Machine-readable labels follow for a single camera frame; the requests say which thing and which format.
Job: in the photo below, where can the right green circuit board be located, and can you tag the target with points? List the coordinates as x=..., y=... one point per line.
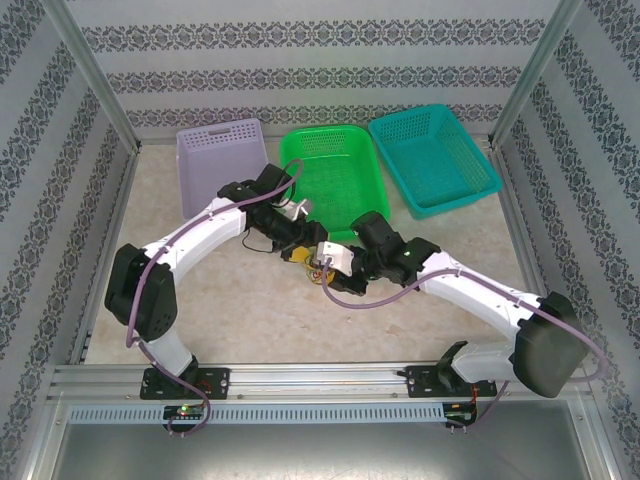
x=460, y=416

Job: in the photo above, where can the left green circuit board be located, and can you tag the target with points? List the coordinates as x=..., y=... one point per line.
x=182, y=411

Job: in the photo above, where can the aluminium side rail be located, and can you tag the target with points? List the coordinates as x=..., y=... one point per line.
x=522, y=215
x=118, y=215

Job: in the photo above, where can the teal plastic basket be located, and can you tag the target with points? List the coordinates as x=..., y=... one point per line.
x=435, y=165

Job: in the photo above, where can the black left mount plate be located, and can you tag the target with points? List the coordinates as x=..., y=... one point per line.
x=217, y=382

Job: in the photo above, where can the purple plastic basket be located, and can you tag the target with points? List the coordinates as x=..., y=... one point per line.
x=215, y=160

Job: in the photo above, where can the green plastic basket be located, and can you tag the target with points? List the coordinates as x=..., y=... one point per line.
x=340, y=170

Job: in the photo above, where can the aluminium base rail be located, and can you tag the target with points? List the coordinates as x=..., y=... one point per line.
x=320, y=380

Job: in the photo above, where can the black right mount plate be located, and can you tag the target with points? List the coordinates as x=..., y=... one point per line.
x=417, y=382

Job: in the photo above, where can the green circuit board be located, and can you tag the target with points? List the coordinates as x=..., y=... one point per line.
x=460, y=416
x=182, y=411

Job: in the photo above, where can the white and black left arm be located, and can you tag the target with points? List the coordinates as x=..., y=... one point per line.
x=210, y=240

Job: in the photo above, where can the grey metal shelf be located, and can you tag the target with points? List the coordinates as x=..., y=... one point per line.
x=320, y=450

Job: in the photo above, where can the aluminium frame post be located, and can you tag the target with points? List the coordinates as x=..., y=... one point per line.
x=93, y=75
x=533, y=75

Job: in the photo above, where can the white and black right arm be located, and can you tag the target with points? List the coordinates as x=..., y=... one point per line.
x=480, y=301

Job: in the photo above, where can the black mount plate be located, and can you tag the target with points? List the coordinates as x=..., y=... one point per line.
x=417, y=382
x=217, y=382

